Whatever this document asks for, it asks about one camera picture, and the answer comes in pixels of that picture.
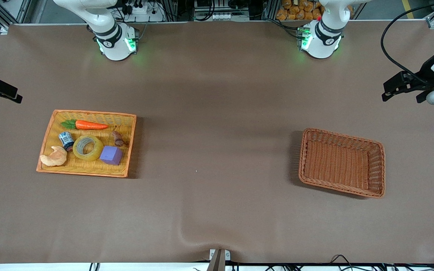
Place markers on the pile of orange snacks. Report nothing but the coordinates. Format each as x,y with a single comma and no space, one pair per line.
296,9

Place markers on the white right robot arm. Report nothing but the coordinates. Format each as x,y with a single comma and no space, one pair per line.
115,45

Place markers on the small white power strip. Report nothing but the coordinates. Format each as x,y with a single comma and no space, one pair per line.
220,16

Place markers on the black electronics box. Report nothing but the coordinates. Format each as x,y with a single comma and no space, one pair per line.
205,4

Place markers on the brown toy root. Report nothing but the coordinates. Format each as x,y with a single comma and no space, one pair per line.
118,139

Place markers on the metal camera stand bracket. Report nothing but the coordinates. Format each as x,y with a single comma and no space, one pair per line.
219,259

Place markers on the toy croissant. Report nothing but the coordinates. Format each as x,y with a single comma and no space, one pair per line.
55,158

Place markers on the small blue labelled jar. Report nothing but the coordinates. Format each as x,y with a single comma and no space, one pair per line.
66,140

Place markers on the yellowish clear tape roll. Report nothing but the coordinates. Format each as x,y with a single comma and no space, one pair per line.
88,158

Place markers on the orange toy carrot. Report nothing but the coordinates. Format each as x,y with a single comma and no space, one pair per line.
89,125

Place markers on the yellow wicker tray orange rim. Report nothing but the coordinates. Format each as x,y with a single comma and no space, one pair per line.
89,168

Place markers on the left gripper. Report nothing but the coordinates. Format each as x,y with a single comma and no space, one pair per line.
425,72

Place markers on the purple foam cube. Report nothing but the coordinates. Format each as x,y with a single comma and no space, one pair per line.
110,155

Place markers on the brown wicker basket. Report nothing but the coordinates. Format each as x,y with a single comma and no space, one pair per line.
333,162

